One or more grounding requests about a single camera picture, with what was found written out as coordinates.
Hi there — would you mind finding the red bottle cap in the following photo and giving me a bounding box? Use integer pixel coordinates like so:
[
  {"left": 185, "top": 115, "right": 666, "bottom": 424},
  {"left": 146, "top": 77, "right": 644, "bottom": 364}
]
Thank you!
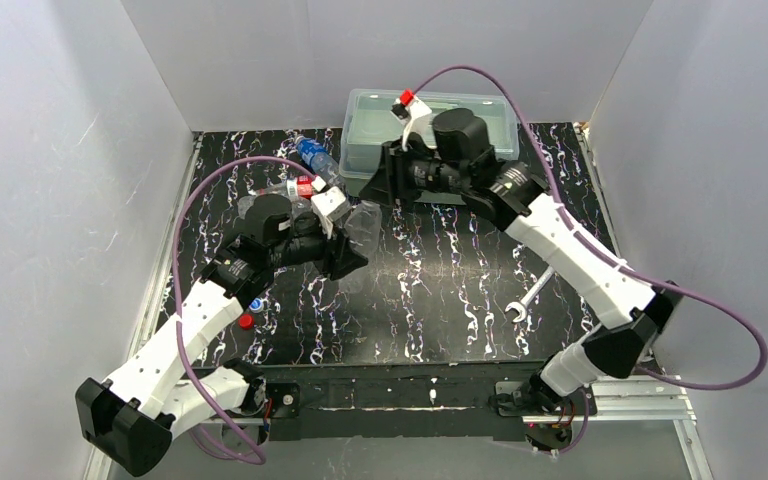
[{"left": 237, "top": 313, "right": 255, "bottom": 330}]

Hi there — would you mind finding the translucent plastic storage box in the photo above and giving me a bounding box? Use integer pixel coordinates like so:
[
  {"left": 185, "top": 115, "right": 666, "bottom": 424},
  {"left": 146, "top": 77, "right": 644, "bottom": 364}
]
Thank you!
[{"left": 339, "top": 89, "right": 520, "bottom": 197}]

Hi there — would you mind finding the purple cable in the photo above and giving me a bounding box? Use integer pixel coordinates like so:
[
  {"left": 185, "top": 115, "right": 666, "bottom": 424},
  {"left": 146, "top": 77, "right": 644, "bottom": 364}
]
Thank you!
[
  {"left": 170, "top": 156, "right": 322, "bottom": 466},
  {"left": 411, "top": 64, "right": 768, "bottom": 458}
]

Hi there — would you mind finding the blue white bottle cap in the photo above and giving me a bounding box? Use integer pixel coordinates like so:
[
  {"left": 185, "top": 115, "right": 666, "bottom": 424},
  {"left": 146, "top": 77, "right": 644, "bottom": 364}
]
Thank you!
[{"left": 249, "top": 298, "right": 264, "bottom": 313}]

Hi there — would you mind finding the clear unlabelled plastic bottle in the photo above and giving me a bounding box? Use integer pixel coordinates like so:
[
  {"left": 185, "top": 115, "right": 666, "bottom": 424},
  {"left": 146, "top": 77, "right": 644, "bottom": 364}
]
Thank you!
[{"left": 338, "top": 201, "right": 382, "bottom": 294}]

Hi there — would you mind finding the silver open-end wrench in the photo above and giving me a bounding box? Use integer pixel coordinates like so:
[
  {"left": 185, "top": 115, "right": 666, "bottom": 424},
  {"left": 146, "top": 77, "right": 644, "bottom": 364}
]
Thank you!
[{"left": 505, "top": 266, "right": 555, "bottom": 323}]

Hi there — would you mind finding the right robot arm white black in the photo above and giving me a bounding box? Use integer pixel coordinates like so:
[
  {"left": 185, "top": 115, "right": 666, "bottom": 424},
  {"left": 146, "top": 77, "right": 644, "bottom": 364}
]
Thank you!
[{"left": 359, "top": 108, "right": 678, "bottom": 404}]

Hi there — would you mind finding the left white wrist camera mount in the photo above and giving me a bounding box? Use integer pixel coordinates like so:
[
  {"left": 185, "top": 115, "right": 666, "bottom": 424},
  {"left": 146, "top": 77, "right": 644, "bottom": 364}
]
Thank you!
[{"left": 310, "top": 176, "right": 351, "bottom": 239}]

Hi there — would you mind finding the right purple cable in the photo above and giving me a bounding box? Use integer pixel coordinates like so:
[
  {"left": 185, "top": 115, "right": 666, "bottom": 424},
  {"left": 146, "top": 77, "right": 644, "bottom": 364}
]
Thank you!
[{"left": 411, "top": 64, "right": 768, "bottom": 458}]

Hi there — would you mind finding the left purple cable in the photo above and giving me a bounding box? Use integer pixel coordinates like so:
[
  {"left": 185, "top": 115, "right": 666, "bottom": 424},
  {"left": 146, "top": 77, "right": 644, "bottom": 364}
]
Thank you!
[{"left": 170, "top": 156, "right": 322, "bottom": 466}]

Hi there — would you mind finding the aluminium frame rail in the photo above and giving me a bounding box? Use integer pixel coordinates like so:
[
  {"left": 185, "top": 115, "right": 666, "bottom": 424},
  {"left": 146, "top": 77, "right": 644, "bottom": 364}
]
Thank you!
[{"left": 83, "top": 377, "right": 714, "bottom": 480}]

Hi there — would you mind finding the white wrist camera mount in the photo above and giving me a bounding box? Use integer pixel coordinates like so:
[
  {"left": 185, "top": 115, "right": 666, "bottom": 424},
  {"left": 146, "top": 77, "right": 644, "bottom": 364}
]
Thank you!
[
  {"left": 310, "top": 176, "right": 351, "bottom": 239},
  {"left": 391, "top": 89, "right": 432, "bottom": 151}
]

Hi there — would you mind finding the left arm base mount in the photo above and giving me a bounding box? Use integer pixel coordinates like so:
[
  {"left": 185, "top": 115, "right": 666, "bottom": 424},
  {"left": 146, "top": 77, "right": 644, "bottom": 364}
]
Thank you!
[{"left": 229, "top": 382, "right": 301, "bottom": 420}]

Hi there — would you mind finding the red label plastic bottle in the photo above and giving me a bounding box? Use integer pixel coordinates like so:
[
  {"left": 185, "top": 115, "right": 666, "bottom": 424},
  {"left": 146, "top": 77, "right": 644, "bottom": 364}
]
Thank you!
[{"left": 254, "top": 175, "right": 323, "bottom": 201}]

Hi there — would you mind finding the blue label plastic bottle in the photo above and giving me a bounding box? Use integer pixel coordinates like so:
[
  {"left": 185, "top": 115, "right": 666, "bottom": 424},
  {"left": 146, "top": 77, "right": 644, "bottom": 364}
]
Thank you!
[{"left": 294, "top": 135, "right": 346, "bottom": 192}]

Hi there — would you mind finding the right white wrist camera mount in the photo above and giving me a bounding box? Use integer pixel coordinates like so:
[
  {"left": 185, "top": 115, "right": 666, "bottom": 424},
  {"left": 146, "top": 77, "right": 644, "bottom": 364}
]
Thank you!
[{"left": 391, "top": 89, "right": 432, "bottom": 151}]

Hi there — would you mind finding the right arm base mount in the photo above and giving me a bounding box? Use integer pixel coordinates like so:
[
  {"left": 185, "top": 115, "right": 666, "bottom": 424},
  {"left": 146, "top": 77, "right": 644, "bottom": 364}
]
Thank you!
[{"left": 488, "top": 381, "right": 598, "bottom": 455}]

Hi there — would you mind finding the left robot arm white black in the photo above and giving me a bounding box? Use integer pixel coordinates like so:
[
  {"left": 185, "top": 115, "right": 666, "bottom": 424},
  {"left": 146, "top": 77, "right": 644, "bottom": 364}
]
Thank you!
[{"left": 75, "top": 189, "right": 368, "bottom": 477}]

